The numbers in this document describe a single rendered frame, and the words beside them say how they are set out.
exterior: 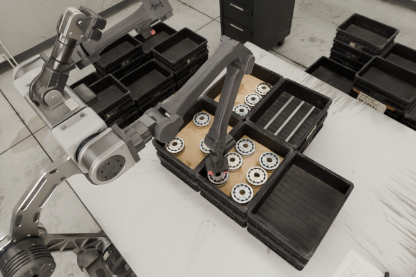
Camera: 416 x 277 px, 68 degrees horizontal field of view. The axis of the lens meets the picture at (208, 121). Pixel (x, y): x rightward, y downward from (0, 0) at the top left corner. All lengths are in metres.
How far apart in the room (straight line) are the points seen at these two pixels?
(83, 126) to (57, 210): 1.83
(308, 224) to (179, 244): 0.60
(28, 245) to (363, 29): 2.85
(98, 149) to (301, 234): 0.94
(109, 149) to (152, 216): 0.82
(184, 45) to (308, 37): 1.54
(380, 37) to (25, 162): 3.24
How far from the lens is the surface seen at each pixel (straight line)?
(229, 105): 1.17
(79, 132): 0.94
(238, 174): 1.55
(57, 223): 2.69
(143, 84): 2.70
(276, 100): 1.85
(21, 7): 4.03
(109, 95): 2.55
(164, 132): 0.95
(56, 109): 1.04
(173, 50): 2.80
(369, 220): 1.72
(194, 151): 1.63
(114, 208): 1.74
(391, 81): 2.67
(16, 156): 3.23
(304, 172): 1.59
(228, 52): 1.03
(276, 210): 1.48
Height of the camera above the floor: 2.19
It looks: 51 degrees down
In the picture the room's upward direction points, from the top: 7 degrees counter-clockwise
